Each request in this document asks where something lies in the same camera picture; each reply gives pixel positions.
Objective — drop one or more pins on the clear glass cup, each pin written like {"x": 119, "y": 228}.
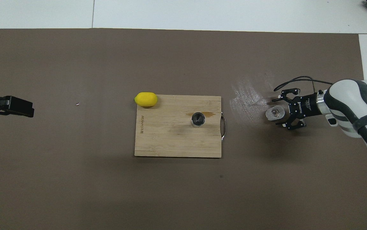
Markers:
{"x": 274, "y": 113}

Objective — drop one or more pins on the steel jigger cup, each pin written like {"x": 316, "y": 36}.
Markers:
{"x": 198, "y": 119}

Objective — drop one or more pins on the bamboo cutting board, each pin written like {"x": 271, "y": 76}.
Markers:
{"x": 170, "y": 137}

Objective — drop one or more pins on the brown table mat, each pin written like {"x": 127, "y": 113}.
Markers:
{"x": 75, "y": 159}

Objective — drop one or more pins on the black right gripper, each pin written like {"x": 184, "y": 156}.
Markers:
{"x": 304, "y": 104}

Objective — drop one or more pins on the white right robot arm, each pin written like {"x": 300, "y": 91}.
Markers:
{"x": 355, "y": 108}

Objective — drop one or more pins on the yellow lemon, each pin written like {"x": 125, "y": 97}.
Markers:
{"x": 146, "y": 99}

